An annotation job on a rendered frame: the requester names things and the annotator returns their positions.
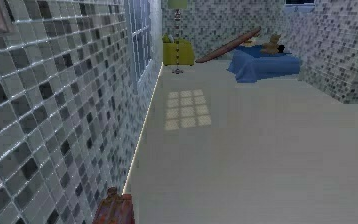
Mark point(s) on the blue bed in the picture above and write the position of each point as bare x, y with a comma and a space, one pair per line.
263, 66

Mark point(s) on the white framed window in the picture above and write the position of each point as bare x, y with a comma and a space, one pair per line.
138, 36

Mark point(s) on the small black object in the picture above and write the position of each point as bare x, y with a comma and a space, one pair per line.
281, 49

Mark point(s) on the yellow-green armchair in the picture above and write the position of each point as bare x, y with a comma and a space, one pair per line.
183, 53

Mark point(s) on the long brown board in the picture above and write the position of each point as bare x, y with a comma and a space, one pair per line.
227, 46

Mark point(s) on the red-brown lumpy object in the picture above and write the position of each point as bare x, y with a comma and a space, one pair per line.
115, 208

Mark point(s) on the dark window with pale sill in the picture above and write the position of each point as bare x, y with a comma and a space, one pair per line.
298, 4

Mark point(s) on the brown teddy bear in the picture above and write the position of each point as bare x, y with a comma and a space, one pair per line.
271, 46

